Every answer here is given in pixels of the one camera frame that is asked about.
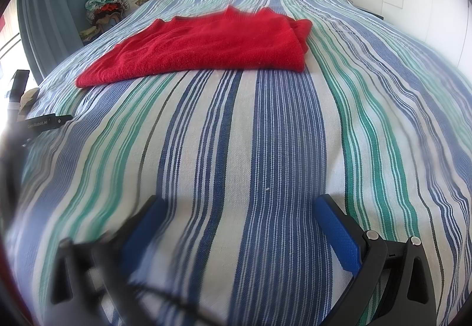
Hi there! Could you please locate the pile of mixed clothes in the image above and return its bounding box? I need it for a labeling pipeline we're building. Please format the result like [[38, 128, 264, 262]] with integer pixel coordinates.
[[79, 0, 130, 44]]

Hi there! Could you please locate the red sweater with white print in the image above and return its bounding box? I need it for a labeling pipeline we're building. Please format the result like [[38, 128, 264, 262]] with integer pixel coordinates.
[[75, 5, 313, 88]]

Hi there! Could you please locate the black upright handle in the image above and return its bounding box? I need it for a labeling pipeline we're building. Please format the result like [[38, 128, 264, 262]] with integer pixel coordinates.
[[8, 69, 30, 113]]

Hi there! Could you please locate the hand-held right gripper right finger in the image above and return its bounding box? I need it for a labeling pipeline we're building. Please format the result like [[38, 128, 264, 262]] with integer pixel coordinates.
[[313, 194, 441, 326]]

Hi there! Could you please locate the beige cloth item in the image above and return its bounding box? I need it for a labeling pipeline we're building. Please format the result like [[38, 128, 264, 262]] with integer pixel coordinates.
[[19, 88, 40, 114]]

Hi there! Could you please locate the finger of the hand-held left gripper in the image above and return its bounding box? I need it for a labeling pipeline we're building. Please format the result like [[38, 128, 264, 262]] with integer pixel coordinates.
[[50, 114, 73, 128]]

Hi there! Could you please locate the dark nightstand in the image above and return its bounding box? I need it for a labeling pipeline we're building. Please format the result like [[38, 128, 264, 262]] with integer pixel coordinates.
[[356, 6, 384, 20]]

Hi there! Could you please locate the blue green striped bedspread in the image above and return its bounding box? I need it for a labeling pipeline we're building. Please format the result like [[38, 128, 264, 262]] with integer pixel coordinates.
[[5, 0, 472, 326]]

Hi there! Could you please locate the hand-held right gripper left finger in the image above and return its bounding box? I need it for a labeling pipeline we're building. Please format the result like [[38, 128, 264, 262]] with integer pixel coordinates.
[[50, 195, 170, 326]]

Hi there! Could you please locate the teal curtain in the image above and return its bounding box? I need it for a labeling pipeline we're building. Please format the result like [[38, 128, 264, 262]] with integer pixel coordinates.
[[17, 0, 106, 85]]

